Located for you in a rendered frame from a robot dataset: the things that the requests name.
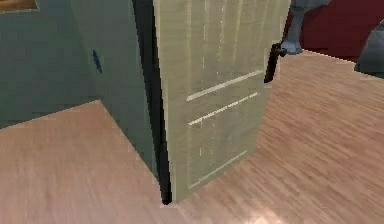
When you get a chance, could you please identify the pale wooden room door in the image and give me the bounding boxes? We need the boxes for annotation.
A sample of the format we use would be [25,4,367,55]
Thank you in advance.
[132,0,292,206]

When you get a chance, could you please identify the grey rounded chair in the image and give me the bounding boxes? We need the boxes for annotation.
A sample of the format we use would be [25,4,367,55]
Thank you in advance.
[353,19,384,80]

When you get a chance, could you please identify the wooden framed picture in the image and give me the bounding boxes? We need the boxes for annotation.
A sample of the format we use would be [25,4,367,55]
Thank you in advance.
[0,0,40,14]

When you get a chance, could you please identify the black door handle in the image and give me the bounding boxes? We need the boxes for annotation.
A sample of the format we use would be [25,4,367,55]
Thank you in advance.
[263,42,288,84]

